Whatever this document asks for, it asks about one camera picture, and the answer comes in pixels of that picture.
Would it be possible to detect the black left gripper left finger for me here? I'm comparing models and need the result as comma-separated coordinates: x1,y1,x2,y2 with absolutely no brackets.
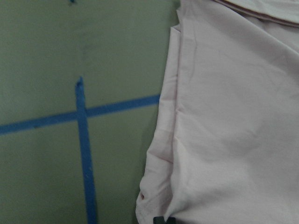
153,217,164,224

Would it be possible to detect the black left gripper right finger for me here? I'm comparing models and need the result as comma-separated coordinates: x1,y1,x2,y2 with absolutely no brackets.
167,217,176,224

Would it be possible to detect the pink Snoopy t-shirt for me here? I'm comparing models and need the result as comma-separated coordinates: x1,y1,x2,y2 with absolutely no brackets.
135,0,299,224

